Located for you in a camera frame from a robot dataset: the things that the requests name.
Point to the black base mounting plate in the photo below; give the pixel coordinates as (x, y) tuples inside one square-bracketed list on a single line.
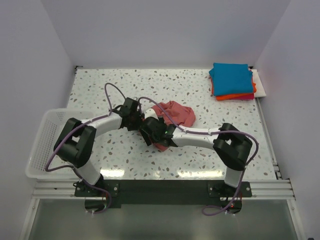
[(113, 194)]

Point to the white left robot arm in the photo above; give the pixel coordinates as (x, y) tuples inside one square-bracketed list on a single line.
[(76, 140)]

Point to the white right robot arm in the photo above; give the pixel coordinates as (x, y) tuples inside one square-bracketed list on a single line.
[(232, 146)]

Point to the folded blue t shirt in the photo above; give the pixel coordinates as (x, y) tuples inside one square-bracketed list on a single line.
[(231, 78)]

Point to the salmon pink t shirt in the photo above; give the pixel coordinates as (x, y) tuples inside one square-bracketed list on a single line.
[(182, 115)]

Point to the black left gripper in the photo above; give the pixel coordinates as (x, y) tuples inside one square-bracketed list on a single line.
[(135, 127)]

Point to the folded orange t shirt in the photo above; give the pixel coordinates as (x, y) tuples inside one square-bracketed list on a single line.
[(235, 96)]

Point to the aluminium table frame rail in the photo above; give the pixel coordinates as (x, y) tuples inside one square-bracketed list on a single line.
[(279, 189)]

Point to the folded magenta t shirt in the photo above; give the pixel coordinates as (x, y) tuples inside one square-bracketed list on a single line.
[(247, 97)]

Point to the white plastic basket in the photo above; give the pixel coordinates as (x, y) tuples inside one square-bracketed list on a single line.
[(49, 130)]

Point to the folded white t shirt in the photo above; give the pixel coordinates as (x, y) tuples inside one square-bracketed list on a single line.
[(260, 91)]

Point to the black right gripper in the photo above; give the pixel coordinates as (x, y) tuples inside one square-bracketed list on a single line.
[(147, 138)]

